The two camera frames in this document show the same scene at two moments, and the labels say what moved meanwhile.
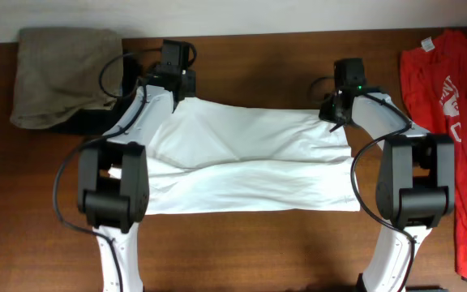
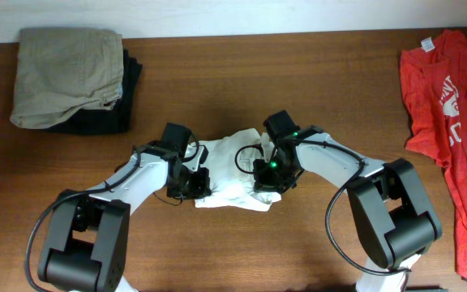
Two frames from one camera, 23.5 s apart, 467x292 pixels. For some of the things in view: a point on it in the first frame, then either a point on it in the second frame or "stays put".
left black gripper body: [190, 75] -> [191, 184]
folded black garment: [97, 122] stays put
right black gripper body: [329, 112] -> [274, 173]
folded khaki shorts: [62, 71] stays put
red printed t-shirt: [445, 80] stays put
